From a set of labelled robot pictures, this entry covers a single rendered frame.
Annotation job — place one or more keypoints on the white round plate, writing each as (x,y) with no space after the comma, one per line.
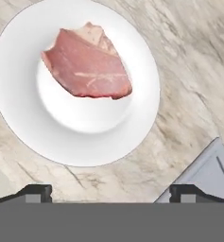
(85,132)

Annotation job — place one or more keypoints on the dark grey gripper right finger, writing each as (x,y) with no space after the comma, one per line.
(183,190)

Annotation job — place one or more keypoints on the raw pink steak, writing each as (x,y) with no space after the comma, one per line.
(88,69)

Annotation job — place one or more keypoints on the grey tray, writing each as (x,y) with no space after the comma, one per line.
(211,173)

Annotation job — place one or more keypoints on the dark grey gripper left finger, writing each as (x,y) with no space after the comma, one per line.
(37,191)

